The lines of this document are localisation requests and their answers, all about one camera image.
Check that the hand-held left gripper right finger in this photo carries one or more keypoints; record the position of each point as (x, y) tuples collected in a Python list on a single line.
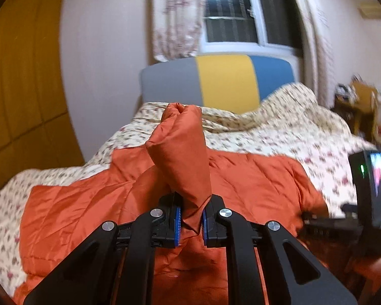
[(205, 225)]

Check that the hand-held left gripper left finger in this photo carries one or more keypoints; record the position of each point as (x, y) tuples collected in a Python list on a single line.
[(177, 225)]

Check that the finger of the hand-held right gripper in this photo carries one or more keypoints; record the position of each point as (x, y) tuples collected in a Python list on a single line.
[(330, 225)]

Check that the orange padded jacket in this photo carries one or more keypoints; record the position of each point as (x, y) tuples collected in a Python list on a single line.
[(257, 181)]

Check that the floral rose quilt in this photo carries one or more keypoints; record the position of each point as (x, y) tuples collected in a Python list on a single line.
[(320, 165)]

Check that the bunched small-floral duvet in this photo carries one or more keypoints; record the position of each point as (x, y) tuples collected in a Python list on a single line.
[(289, 101)]

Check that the grey yellow blue headboard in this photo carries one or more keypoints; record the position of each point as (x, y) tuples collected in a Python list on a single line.
[(225, 79)]

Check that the floral curtain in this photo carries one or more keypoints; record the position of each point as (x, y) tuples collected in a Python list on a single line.
[(174, 16), (317, 38)]

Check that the beige air conditioner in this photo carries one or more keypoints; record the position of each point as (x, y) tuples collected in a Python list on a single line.
[(373, 9)]

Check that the yellow-brown wooden wardrobe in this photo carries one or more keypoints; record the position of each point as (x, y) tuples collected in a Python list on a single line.
[(22, 85)]

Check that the white-framed window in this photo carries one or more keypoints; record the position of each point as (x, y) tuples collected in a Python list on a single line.
[(273, 12)]

